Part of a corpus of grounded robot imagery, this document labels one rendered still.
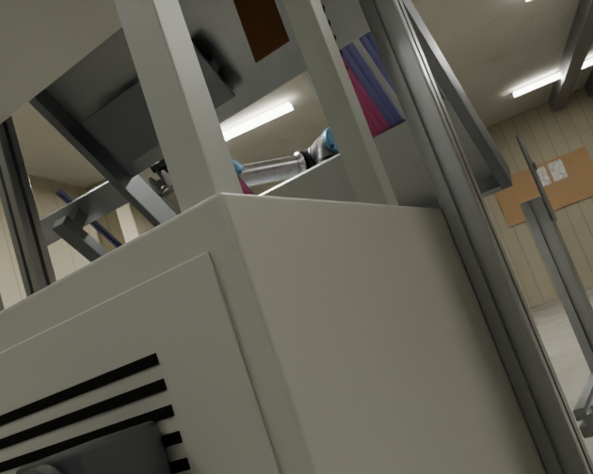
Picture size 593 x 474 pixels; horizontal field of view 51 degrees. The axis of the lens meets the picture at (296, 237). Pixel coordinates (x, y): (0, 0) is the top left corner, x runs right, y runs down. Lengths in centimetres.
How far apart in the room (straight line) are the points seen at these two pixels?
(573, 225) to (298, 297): 998
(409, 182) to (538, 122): 932
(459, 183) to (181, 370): 44
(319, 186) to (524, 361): 68
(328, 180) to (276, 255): 90
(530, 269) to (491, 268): 953
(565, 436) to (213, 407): 45
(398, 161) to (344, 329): 84
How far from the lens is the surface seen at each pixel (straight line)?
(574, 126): 1058
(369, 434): 41
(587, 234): 1034
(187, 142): 39
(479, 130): 116
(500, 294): 71
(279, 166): 206
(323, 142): 200
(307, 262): 40
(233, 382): 36
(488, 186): 124
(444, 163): 74
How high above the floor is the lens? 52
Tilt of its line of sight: 10 degrees up
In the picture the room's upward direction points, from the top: 19 degrees counter-clockwise
